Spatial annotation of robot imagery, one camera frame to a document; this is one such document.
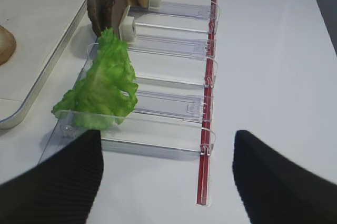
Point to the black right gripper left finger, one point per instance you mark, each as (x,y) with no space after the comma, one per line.
(61,189)

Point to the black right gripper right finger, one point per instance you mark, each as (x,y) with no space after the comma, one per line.
(273,189)

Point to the green lettuce leaf in rack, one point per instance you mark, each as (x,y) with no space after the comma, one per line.
(107,93)

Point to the bread bun on tray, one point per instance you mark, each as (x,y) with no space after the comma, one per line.
(8,45)

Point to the brown meat patty rear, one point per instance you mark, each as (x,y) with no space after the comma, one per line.
(95,14)

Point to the brown meat patty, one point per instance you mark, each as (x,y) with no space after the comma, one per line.
(113,11)
(95,14)

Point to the brown meat patty front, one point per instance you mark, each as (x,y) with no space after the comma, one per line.
(113,11)

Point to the clear acrylic right rack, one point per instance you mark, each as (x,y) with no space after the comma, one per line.
(169,59)

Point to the white pusher block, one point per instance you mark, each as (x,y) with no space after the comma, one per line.
(127,30)

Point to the white metal tray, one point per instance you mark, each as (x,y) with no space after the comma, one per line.
(42,29)

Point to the red rail strip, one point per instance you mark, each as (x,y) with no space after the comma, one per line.
(206,146)

